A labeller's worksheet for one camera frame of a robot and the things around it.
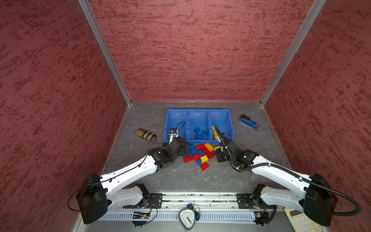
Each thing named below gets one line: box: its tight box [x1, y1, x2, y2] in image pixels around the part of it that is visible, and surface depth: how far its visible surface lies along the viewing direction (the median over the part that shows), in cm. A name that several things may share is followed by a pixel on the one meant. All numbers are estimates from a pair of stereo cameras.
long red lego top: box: [195, 143, 211, 156], surface depth 94 cm
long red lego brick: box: [183, 154, 195, 163], surface depth 91 cm
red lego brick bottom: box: [199, 161, 210, 172], surface depth 87 cm
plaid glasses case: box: [135, 128, 157, 142], surface depth 99 cm
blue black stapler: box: [238, 114, 260, 131], surface depth 108 cm
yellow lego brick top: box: [204, 143, 215, 152], surface depth 95 cm
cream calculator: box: [284, 207, 324, 232], surface depth 67 cm
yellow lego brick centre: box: [200, 155, 209, 164], surface depth 89 cm
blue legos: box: [193, 126, 207, 140], surface depth 103 cm
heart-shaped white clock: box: [175, 203, 201, 232], surface depth 68 cm
